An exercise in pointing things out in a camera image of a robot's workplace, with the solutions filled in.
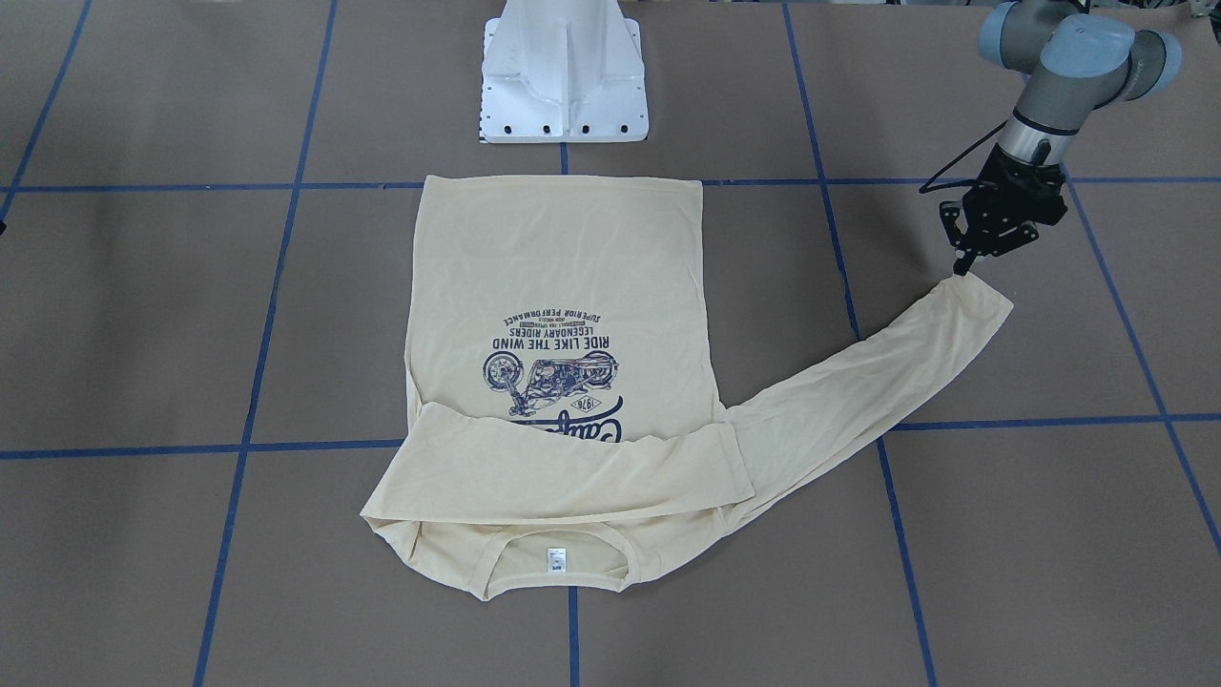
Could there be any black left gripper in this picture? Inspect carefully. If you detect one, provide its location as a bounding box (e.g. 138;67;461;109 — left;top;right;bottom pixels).
941;143;1067;277

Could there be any beige long-sleeve graphic shirt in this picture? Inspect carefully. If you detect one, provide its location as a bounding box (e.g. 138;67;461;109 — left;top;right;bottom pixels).
361;174;1013;602

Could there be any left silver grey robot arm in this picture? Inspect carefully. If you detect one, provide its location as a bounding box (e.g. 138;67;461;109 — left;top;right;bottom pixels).
939;1;1186;277

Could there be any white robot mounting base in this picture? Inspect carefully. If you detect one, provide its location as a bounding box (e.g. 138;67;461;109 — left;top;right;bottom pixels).
479;1;650;144

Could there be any brown table mat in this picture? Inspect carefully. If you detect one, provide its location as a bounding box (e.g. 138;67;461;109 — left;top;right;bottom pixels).
1;1;1219;686

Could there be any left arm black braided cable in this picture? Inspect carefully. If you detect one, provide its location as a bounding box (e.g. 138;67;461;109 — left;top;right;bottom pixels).
919;120;1007;196

